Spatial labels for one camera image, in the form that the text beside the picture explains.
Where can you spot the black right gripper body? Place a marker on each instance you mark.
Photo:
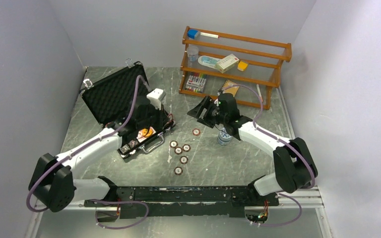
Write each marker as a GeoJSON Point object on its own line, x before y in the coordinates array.
{"type": "Point", "coordinates": [219, 117]}

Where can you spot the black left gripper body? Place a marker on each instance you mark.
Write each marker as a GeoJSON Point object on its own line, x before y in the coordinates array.
{"type": "Point", "coordinates": [154, 119]}

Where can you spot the orange big blind button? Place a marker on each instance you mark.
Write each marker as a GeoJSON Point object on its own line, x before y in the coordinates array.
{"type": "Point", "coordinates": [148, 133]}

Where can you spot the red five chip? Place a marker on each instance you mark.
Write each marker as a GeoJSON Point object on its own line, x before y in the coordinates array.
{"type": "Point", "coordinates": [196, 132]}

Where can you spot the red playing card deck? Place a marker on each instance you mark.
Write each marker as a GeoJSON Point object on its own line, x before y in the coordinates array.
{"type": "Point", "coordinates": [140, 138]}

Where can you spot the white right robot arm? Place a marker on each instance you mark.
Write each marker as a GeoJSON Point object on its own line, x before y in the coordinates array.
{"type": "Point", "coordinates": [294, 167]}

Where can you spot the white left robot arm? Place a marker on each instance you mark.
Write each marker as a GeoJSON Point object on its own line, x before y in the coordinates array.
{"type": "Point", "coordinates": [53, 185]}

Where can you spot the coloured marker pack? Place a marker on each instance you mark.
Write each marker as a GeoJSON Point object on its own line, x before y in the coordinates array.
{"type": "Point", "coordinates": [196, 82]}

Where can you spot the blue white ceramic jar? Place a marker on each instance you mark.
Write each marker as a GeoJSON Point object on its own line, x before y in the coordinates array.
{"type": "Point", "coordinates": [224, 138]}

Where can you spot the orange spiral notebook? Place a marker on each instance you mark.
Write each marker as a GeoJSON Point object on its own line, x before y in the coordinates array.
{"type": "Point", "coordinates": [229, 87]}

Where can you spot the black poker chip case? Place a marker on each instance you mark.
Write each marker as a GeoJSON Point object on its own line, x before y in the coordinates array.
{"type": "Point", "coordinates": [109, 100]}

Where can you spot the white pen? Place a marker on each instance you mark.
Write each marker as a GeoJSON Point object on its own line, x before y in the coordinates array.
{"type": "Point", "coordinates": [259, 92]}

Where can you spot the orange wooden shelf rack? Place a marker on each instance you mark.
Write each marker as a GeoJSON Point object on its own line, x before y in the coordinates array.
{"type": "Point", "coordinates": [265, 59]}

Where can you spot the white cardboard box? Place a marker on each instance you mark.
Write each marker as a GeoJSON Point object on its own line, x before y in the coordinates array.
{"type": "Point", "coordinates": [226, 63]}

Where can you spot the yellow small block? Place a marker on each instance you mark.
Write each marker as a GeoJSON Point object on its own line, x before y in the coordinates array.
{"type": "Point", "coordinates": [242, 66]}

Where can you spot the clear plastic cup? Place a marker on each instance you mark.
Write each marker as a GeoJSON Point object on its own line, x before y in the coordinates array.
{"type": "Point", "coordinates": [192, 53]}

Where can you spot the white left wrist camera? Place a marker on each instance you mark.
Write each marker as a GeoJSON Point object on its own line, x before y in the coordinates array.
{"type": "Point", "coordinates": [156, 98]}

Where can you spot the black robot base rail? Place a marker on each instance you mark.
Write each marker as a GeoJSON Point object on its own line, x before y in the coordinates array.
{"type": "Point", "coordinates": [231, 200]}

